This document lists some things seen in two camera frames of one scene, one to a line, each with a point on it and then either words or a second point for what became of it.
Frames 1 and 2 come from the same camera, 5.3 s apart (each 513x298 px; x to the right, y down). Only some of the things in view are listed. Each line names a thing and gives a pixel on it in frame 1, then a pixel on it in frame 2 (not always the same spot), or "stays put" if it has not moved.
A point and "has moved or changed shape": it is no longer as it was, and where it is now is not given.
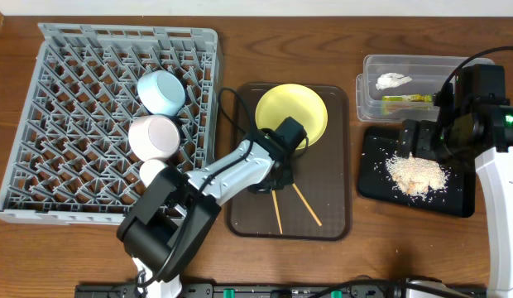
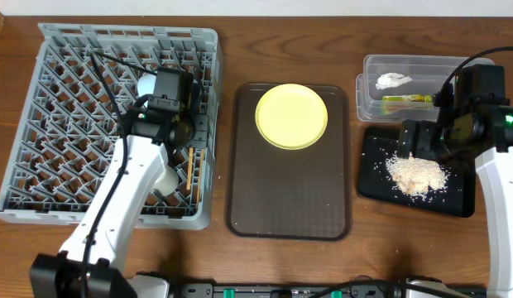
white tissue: [390, 79] stays put
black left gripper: [266, 186] → [200, 136]
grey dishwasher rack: [71, 161] stays put
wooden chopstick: [277, 212] → [189, 167]
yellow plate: [300, 102] stays put
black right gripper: [424, 130] stays put
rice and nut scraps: [416, 175] stays put
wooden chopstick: [307, 204] has moved or changed shape
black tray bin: [415, 180] stays put
